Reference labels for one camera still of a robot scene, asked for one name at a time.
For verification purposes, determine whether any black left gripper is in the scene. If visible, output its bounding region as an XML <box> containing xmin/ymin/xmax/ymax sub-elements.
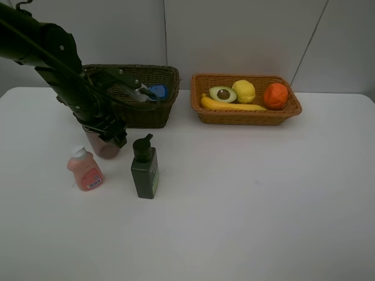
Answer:
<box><xmin>57</xmin><ymin>73</ymin><xmax>127</xmax><ymax>148</ymax></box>

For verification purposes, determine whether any translucent pink plastic cup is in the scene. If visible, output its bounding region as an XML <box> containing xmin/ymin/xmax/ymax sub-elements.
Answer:
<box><xmin>83</xmin><ymin>127</ymin><xmax>120</xmax><ymax>160</ymax></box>

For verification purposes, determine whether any pink bottle white cap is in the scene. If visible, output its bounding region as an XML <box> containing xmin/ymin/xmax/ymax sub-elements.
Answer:
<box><xmin>67</xmin><ymin>145</ymin><xmax>104</xmax><ymax>191</ymax></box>

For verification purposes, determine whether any dark green pump bottle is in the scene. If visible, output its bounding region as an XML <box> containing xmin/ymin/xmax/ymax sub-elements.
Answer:
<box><xmin>131</xmin><ymin>133</ymin><xmax>159</xmax><ymax>199</ymax></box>

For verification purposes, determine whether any white bottle blue cap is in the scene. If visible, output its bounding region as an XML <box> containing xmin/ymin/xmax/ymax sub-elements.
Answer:
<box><xmin>142</xmin><ymin>84</ymin><xmax>169</xmax><ymax>101</ymax></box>

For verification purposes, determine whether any yellow banana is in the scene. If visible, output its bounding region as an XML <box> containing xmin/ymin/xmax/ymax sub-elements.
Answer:
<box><xmin>200</xmin><ymin>94</ymin><xmax>266</xmax><ymax>111</ymax></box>

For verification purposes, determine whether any halved avocado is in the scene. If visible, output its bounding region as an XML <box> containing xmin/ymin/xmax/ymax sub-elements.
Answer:
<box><xmin>209</xmin><ymin>86</ymin><xmax>237</xmax><ymax>103</ymax></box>

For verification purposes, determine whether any yellow lemon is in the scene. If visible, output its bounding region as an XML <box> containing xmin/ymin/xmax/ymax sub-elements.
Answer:
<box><xmin>232</xmin><ymin>80</ymin><xmax>256</xmax><ymax>104</ymax></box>

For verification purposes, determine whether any orange tangerine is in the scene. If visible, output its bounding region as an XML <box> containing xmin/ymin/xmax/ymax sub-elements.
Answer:
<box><xmin>263</xmin><ymin>83</ymin><xmax>288</xmax><ymax>110</ymax></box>

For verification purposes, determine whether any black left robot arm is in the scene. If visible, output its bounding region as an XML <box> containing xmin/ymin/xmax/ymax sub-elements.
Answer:
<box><xmin>1</xmin><ymin>4</ymin><xmax>127</xmax><ymax>148</ymax></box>

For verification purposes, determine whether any dark brown wicker basket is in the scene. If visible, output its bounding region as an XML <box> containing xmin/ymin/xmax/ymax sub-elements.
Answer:
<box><xmin>56</xmin><ymin>64</ymin><xmax>180</xmax><ymax>129</ymax></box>

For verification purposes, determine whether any orange wicker basket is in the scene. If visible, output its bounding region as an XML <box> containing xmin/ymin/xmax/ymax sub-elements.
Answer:
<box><xmin>190</xmin><ymin>74</ymin><xmax>302</xmax><ymax>126</ymax></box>

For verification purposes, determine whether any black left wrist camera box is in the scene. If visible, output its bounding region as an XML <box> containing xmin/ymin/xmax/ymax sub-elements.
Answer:
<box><xmin>90</xmin><ymin>67</ymin><xmax>149</xmax><ymax>102</ymax></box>

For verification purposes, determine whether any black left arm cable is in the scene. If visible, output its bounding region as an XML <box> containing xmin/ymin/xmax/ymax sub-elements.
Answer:
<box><xmin>0</xmin><ymin>0</ymin><xmax>161</xmax><ymax>111</ymax></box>

